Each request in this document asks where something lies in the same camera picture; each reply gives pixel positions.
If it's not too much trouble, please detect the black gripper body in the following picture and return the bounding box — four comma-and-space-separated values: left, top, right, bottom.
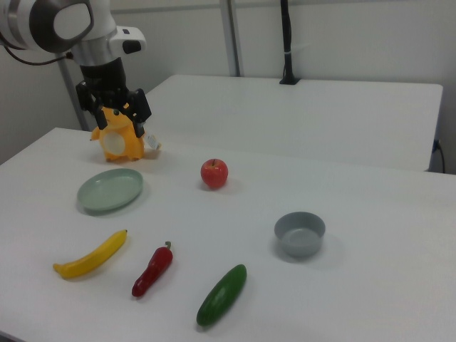
78, 58, 138, 108

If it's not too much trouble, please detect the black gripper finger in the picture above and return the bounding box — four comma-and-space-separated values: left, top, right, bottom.
123, 88, 153, 139
76, 81, 108, 130

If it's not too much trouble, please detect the red apple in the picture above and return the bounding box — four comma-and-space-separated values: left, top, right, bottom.
199, 158, 229, 190

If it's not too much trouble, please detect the grey bowl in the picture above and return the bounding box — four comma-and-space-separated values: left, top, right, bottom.
274, 211, 327, 259

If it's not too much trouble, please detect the orange plush toy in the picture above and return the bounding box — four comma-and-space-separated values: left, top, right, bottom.
89, 105, 163, 163

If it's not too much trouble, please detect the pale green plate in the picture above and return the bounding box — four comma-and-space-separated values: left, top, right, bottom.
77, 168, 145, 217

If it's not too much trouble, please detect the yellow banana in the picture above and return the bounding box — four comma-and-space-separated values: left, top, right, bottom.
53, 229, 128, 280

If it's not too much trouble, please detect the red chili pepper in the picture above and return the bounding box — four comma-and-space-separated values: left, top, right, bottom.
131, 241, 175, 298

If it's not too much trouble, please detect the black pole with clamp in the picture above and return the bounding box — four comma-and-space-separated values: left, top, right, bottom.
279, 0, 301, 86

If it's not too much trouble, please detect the green cucumber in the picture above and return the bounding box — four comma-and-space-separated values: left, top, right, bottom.
196, 264, 248, 327

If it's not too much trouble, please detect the grey partition post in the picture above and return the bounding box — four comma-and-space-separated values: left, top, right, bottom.
58, 58, 92, 132
218, 0, 245, 78

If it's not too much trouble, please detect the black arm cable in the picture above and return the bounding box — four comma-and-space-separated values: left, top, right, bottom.
0, 41, 74, 66

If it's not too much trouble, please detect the black wall cable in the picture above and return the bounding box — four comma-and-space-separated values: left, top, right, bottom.
432, 139, 447, 174

